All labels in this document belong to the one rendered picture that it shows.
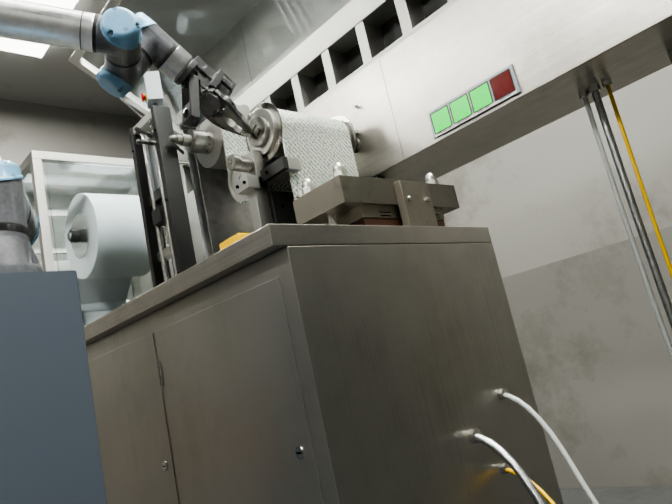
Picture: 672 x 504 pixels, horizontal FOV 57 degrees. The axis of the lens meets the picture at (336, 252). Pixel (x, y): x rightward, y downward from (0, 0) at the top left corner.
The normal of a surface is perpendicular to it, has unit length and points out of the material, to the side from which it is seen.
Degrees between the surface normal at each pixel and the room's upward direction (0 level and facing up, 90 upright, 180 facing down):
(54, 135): 90
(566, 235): 90
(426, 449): 90
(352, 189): 90
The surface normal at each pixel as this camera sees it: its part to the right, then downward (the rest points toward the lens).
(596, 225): -0.73, 0.02
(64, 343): 0.66, -0.29
